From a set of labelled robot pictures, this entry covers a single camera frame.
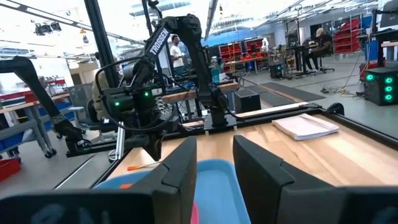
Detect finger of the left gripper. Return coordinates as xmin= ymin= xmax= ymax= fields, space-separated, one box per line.
xmin=132 ymin=133 xmax=164 ymax=162

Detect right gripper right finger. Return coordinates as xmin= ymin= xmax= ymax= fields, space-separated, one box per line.
xmin=232 ymin=134 xmax=398 ymax=224

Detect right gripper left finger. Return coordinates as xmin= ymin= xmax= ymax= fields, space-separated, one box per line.
xmin=0 ymin=136 xmax=198 ymax=224

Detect orange plastic fork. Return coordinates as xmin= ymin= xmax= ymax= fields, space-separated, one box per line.
xmin=126 ymin=161 xmax=162 ymax=172

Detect red plastic plate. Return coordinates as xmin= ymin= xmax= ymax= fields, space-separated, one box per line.
xmin=190 ymin=201 xmax=201 ymax=224

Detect blue plastic tray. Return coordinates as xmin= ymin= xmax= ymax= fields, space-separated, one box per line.
xmin=92 ymin=158 xmax=251 ymax=224

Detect wooden background table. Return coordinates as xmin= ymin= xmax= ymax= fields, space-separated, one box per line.
xmin=160 ymin=80 xmax=239 ymax=105

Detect black office chair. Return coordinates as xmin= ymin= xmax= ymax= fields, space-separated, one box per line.
xmin=67 ymin=98 xmax=121 ymax=144

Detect white notebook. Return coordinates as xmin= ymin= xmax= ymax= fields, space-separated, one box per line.
xmin=271 ymin=113 xmax=340 ymax=141

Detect black box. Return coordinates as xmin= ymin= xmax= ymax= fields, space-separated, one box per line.
xmin=233 ymin=88 xmax=262 ymax=114

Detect black floor mat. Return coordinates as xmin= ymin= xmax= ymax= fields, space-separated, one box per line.
xmin=244 ymin=81 xmax=326 ymax=107

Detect red bin shelving unit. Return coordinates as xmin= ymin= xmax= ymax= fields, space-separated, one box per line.
xmin=218 ymin=41 xmax=244 ymax=63
xmin=331 ymin=17 xmax=363 ymax=55

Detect wooden workbench on wheels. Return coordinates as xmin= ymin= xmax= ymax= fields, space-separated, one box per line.
xmin=0 ymin=89 xmax=72 ymax=159

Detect ceiling spot lights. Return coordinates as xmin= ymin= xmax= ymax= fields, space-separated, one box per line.
xmin=34 ymin=21 xmax=63 ymax=37

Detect red floor bin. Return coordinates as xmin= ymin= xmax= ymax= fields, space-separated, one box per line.
xmin=0 ymin=157 xmax=22 ymax=183

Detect computer tower with green lights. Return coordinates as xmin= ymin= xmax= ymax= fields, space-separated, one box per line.
xmin=363 ymin=66 xmax=398 ymax=107

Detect black aluminium frame post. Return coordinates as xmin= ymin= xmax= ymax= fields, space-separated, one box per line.
xmin=83 ymin=0 xmax=121 ymax=90

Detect floor cable bundle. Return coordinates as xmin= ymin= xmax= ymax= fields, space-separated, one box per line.
xmin=320 ymin=84 xmax=365 ymax=98

